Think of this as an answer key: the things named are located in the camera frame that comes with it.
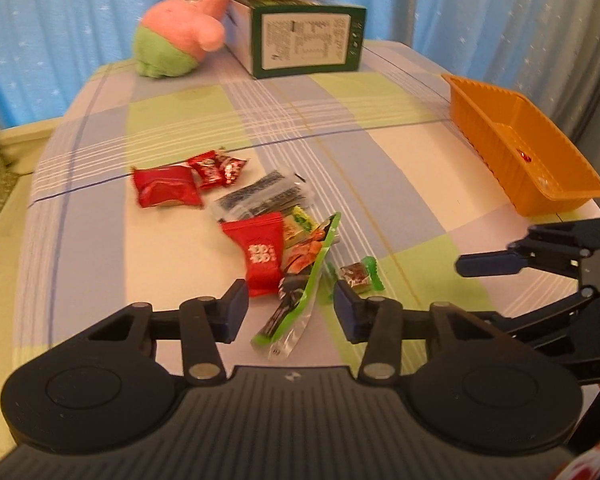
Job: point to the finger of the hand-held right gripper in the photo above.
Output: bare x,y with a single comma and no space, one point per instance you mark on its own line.
555,310
490,264

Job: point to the clear packet of dark snack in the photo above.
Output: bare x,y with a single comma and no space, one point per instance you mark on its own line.
290,195
245,195

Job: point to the small red candy packet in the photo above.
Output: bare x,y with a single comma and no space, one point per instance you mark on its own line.
234,169
205,170

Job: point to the plain red snack packet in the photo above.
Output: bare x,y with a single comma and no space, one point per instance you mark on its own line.
167,187

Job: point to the small yellow green packet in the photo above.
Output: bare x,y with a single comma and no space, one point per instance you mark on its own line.
297,225

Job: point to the pale yellow sheet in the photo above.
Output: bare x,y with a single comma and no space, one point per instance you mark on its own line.
0,320

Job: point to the pink starfish plush toy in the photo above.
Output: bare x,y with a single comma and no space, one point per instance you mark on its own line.
180,25

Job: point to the red snack packet white print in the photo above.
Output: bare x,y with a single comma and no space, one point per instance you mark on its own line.
260,255

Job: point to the small red item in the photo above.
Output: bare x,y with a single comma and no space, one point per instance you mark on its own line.
523,155

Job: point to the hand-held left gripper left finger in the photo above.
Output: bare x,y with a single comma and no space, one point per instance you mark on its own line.
236,310

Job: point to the blue star curtain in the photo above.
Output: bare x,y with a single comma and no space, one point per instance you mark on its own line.
55,35

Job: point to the green cardboard box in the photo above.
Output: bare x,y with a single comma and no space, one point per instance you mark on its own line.
305,35

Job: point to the small green brown candy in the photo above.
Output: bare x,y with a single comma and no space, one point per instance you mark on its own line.
357,274

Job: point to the long green snack packet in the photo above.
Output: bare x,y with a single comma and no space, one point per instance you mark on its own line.
305,290

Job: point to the orange plastic basket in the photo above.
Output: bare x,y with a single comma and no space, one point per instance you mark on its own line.
530,125

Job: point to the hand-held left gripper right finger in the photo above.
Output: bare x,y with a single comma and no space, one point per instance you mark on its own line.
345,310

